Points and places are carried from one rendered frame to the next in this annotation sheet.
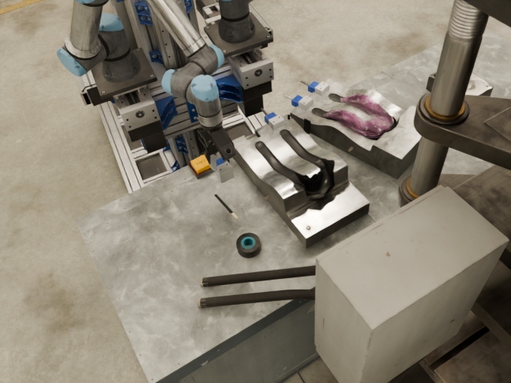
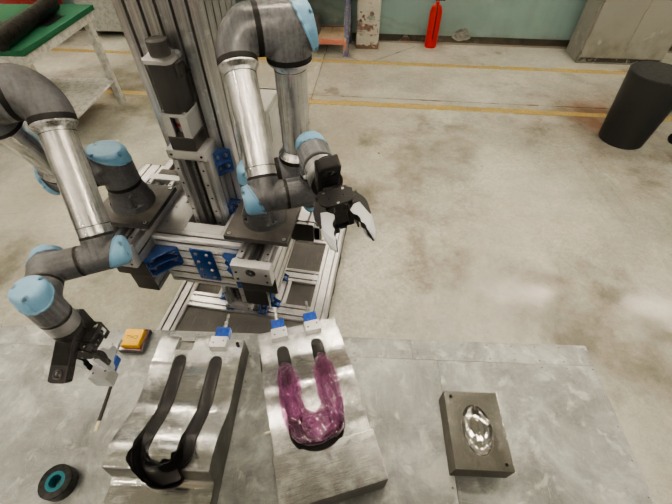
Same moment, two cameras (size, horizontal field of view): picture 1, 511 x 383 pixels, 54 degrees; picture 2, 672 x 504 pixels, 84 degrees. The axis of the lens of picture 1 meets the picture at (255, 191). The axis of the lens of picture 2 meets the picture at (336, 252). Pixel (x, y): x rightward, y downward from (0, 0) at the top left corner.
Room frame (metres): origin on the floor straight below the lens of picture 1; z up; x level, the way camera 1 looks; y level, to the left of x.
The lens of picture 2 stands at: (1.07, -0.68, 1.93)
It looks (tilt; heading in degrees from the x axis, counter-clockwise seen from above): 48 degrees down; 27
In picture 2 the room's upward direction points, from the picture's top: straight up
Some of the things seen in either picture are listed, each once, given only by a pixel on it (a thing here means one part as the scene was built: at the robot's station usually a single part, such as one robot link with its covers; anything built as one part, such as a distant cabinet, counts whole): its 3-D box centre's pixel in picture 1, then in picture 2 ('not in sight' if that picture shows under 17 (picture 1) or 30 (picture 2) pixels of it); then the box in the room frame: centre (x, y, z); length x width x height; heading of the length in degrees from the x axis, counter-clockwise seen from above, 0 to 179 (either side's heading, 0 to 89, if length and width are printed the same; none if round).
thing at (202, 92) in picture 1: (204, 95); (40, 301); (1.19, 0.11, 1.25); 0.09 x 0.08 x 0.11; 49
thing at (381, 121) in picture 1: (360, 112); (310, 393); (1.39, -0.44, 0.90); 0.26 x 0.18 x 0.08; 42
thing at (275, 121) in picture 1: (270, 118); (223, 331); (1.44, -0.10, 0.89); 0.13 x 0.05 x 0.05; 25
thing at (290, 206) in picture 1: (296, 172); (179, 423); (1.17, -0.15, 0.87); 0.50 x 0.26 x 0.14; 25
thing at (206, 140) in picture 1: (213, 132); (79, 335); (1.19, 0.11, 1.09); 0.09 x 0.08 x 0.12; 25
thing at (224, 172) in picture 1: (218, 163); (111, 360); (1.21, 0.12, 0.92); 0.13 x 0.05 x 0.05; 25
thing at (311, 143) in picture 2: not in sight; (314, 156); (1.72, -0.29, 1.43); 0.11 x 0.08 x 0.09; 44
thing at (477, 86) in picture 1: (458, 87); (473, 432); (1.53, -0.88, 0.84); 0.20 x 0.15 x 0.07; 25
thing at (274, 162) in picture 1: (296, 158); (179, 411); (1.19, -0.16, 0.92); 0.35 x 0.16 x 0.09; 25
